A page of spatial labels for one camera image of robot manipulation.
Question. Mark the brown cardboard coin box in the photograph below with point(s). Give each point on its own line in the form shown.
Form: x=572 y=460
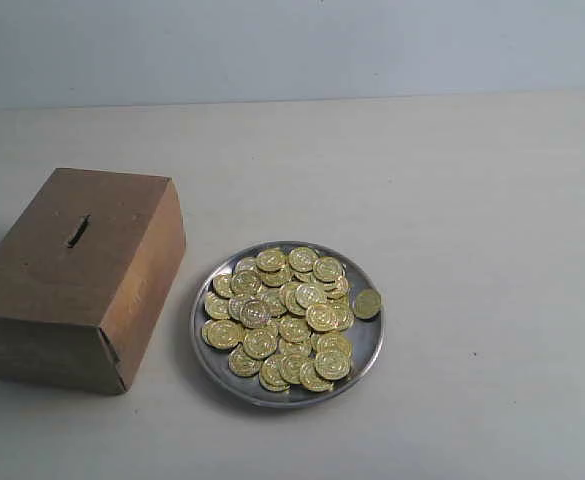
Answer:
x=84 y=275

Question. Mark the gold coin top middle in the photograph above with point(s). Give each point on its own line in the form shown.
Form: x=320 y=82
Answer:
x=271 y=260

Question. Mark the gold coin far top right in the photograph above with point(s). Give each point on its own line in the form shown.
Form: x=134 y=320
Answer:
x=327 y=269

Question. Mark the gold coin upper left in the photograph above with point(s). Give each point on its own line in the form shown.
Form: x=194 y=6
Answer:
x=245 y=282

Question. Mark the pale silvery gold coin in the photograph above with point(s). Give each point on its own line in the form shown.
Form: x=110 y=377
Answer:
x=254 y=314

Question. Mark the round silver metal plate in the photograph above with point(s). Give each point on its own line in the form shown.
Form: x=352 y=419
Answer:
x=366 y=337

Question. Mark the gold coin right middle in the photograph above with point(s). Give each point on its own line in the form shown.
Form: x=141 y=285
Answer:
x=323 y=317

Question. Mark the lone gold coin at right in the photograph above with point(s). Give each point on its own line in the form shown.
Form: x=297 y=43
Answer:
x=367 y=304

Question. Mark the gold coin lower centre left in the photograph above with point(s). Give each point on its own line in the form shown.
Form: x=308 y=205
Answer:
x=260 y=343

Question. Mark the gold coin bottom centre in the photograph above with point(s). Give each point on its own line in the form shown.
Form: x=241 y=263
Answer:
x=290 y=367

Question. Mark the gold coin bottom right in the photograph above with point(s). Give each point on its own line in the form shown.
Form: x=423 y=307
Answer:
x=332 y=364

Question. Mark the gold coin bottom left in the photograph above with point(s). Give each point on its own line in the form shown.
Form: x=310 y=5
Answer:
x=241 y=364

